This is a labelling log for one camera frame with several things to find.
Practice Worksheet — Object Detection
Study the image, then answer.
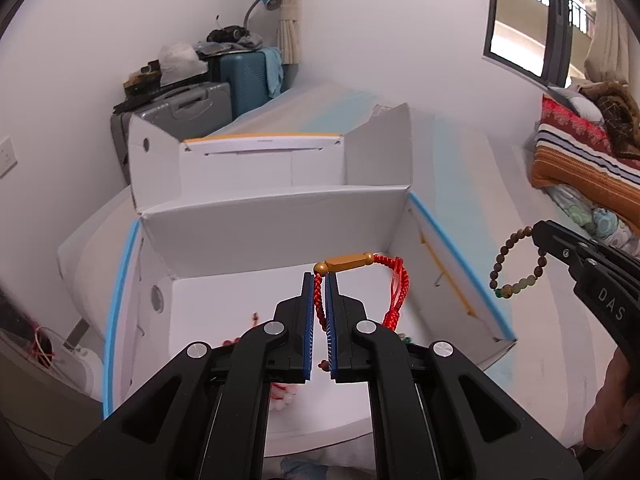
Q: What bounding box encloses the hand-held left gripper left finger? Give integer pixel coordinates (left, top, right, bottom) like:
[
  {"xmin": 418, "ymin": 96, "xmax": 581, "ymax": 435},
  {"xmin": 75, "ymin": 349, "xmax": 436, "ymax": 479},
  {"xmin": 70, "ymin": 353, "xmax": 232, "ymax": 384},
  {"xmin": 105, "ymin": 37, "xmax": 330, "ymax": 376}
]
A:
[{"xmin": 54, "ymin": 271, "xmax": 317, "ymax": 480}]

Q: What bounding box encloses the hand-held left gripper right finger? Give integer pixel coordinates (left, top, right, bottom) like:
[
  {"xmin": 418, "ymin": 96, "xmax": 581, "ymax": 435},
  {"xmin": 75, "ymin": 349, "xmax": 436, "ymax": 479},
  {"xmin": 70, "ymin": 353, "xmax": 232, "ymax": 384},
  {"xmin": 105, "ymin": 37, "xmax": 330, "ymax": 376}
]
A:
[{"xmin": 324, "ymin": 271, "xmax": 585, "ymax": 480}]

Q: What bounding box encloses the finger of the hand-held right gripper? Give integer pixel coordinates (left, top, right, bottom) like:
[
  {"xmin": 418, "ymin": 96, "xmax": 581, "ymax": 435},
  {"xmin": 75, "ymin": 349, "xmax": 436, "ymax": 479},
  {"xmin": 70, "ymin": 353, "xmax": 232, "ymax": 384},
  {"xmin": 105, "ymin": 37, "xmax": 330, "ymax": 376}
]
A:
[
  {"xmin": 531, "ymin": 219, "xmax": 601, "ymax": 253},
  {"xmin": 536, "ymin": 237, "xmax": 593, "ymax": 281}
]

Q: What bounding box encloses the red cord bracelet gold tube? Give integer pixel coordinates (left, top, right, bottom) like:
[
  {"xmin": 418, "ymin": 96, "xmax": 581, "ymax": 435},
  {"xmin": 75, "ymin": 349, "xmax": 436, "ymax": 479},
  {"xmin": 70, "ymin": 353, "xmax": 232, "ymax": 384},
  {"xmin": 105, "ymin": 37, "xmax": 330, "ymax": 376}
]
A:
[
  {"xmin": 222, "ymin": 311, "xmax": 261, "ymax": 347},
  {"xmin": 312, "ymin": 251, "xmax": 411, "ymax": 368}
]

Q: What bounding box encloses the brown wooden bead bracelet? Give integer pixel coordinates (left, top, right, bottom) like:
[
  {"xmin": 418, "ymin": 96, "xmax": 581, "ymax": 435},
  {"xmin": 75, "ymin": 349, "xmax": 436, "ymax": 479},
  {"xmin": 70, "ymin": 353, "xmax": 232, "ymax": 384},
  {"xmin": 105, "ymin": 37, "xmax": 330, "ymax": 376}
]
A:
[{"xmin": 490, "ymin": 228, "xmax": 548, "ymax": 298}]

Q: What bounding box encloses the white cardboard box blue trim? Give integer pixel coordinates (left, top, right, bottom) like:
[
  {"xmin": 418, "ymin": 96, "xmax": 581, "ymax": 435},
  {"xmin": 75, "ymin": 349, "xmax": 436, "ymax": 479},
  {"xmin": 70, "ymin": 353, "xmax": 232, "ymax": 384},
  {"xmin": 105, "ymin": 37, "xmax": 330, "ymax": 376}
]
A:
[{"xmin": 102, "ymin": 102, "xmax": 518, "ymax": 458}]

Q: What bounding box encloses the person's right hand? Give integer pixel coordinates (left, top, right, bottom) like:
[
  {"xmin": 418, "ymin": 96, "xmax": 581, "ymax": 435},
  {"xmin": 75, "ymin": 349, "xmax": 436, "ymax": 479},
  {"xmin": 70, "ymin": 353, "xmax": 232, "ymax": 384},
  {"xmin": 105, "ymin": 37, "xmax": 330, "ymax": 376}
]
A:
[{"xmin": 582, "ymin": 345, "xmax": 633, "ymax": 453}]

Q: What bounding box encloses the floral quilt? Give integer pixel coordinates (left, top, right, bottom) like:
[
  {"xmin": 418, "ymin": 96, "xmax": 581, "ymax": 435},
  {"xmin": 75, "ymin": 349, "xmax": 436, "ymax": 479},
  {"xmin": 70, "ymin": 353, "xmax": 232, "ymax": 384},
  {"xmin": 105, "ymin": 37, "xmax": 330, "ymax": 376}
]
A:
[{"xmin": 547, "ymin": 182, "xmax": 640, "ymax": 261}]

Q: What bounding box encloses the folded striped blanket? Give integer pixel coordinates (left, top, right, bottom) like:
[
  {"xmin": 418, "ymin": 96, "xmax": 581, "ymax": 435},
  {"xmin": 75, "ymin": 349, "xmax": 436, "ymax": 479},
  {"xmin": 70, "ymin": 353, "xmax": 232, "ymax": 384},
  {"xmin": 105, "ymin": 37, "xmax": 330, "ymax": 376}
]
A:
[{"xmin": 530, "ymin": 95, "xmax": 640, "ymax": 198}]

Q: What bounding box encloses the grey pillow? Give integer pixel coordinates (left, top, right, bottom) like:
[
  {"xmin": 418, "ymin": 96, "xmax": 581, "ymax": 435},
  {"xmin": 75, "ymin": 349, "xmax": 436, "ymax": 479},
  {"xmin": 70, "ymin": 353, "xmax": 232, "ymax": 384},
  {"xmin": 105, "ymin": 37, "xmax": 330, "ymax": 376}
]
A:
[{"xmin": 547, "ymin": 87, "xmax": 603, "ymax": 123}]

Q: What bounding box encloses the brown fur blanket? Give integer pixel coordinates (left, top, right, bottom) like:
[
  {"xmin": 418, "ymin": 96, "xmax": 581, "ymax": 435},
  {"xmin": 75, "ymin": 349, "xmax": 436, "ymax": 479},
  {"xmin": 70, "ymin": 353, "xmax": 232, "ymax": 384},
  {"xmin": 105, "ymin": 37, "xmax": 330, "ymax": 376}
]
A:
[{"xmin": 580, "ymin": 80, "xmax": 640, "ymax": 161}]

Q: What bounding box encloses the cream curtain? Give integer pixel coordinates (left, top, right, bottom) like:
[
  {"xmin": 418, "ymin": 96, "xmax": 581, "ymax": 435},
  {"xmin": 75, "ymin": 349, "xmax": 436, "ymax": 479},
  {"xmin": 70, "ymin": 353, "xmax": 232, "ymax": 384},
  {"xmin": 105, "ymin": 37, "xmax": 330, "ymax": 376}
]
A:
[
  {"xmin": 585, "ymin": 0, "xmax": 640, "ymax": 91},
  {"xmin": 276, "ymin": 0, "xmax": 306, "ymax": 93}
]

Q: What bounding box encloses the dark framed window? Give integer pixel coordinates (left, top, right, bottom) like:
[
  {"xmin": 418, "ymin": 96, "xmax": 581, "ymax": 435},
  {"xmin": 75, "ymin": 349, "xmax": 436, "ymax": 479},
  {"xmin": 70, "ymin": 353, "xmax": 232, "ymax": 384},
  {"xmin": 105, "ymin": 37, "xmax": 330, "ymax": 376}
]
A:
[{"xmin": 482, "ymin": 0, "xmax": 598, "ymax": 88}]

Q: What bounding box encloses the grey suitcase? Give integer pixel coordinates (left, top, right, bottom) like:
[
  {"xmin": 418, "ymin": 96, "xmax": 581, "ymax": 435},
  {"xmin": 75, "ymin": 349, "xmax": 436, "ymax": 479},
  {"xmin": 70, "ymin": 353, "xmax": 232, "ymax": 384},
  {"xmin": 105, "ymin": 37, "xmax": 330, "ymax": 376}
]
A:
[{"xmin": 111, "ymin": 81, "xmax": 233, "ymax": 186}]

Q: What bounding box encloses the teal suitcase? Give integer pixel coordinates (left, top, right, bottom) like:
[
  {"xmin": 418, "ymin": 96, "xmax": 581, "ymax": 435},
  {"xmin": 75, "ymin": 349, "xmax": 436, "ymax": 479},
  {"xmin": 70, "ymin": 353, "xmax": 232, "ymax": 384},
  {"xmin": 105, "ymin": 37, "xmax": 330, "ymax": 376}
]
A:
[{"xmin": 207, "ymin": 47, "xmax": 283, "ymax": 121}]

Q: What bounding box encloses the light blue cloth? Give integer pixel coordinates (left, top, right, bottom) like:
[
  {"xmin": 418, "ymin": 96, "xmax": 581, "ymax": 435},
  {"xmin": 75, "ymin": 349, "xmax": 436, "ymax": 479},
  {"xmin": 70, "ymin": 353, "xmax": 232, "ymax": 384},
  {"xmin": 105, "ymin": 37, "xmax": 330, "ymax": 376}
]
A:
[{"xmin": 260, "ymin": 47, "xmax": 285, "ymax": 97}]

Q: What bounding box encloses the white plastic bag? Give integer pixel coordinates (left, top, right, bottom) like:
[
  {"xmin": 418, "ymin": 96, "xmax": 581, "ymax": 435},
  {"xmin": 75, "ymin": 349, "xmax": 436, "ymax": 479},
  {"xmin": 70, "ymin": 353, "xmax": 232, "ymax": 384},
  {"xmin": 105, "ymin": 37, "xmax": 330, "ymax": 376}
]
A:
[{"xmin": 159, "ymin": 42, "xmax": 208, "ymax": 86}]

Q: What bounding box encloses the dark clothes pile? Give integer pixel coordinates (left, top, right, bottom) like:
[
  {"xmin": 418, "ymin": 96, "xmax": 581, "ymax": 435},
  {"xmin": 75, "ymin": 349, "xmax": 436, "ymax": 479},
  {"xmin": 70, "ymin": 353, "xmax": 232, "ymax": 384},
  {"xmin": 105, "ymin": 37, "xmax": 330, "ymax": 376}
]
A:
[{"xmin": 207, "ymin": 25, "xmax": 263, "ymax": 53}]

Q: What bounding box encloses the red cable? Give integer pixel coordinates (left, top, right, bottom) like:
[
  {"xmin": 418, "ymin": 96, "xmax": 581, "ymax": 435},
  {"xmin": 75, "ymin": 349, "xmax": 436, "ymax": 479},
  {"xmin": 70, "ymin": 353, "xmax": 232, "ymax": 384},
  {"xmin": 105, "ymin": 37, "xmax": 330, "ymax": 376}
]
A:
[{"xmin": 27, "ymin": 327, "xmax": 56, "ymax": 366}]

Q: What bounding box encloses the white wall outlet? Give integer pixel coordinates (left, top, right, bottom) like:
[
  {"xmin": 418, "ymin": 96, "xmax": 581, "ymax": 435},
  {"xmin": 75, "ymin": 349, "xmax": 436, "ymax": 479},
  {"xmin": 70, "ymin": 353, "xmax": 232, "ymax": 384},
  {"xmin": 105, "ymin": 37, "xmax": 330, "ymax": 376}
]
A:
[{"xmin": 0, "ymin": 135, "xmax": 20, "ymax": 178}]

